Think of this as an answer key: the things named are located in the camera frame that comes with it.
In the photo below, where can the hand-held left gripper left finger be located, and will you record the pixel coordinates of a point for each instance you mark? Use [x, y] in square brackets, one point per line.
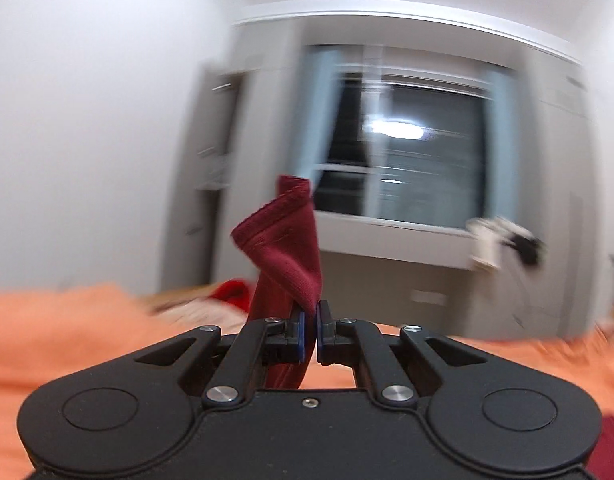
[300, 332]

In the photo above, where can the grey cabinet with drawers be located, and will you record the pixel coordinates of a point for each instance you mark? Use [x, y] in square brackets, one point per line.
[207, 160]

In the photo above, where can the white cloth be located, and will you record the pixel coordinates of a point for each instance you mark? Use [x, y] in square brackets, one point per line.
[484, 245]

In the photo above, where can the light blue curtain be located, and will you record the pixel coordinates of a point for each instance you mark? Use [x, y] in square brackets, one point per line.
[312, 110]

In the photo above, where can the black cloth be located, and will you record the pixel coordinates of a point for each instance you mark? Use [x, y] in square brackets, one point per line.
[527, 247]

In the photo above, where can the window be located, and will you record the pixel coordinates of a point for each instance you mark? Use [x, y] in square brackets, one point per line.
[407, 150]

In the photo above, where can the bright red cloth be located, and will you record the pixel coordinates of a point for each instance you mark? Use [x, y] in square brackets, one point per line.
[233, 296]

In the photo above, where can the grey window ledge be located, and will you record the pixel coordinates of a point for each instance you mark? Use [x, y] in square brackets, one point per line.
[387, 240]

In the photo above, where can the orange blanket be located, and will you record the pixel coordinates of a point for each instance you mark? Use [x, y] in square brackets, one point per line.
[72, 340]

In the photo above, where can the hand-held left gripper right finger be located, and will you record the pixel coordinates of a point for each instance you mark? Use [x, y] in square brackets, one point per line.
[320, 332]

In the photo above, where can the dark red pants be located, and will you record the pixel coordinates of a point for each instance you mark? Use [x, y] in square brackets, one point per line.
[282, 240]

